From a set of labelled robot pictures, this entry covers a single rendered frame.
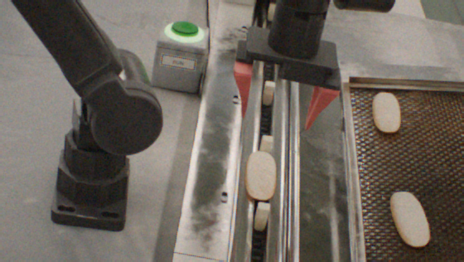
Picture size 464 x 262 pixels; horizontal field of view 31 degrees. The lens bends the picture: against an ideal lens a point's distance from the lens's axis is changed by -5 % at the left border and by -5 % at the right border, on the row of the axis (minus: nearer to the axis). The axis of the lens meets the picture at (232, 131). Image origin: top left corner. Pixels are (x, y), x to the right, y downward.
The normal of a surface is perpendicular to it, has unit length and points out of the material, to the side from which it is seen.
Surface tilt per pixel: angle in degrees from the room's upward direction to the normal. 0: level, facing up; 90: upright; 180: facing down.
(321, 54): 0
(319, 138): 0
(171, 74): 90
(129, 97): 90
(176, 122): 0
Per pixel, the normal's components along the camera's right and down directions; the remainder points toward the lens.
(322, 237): 0.18, -0.83
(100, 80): -0.35, -0.71
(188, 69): -0.06, 0.53
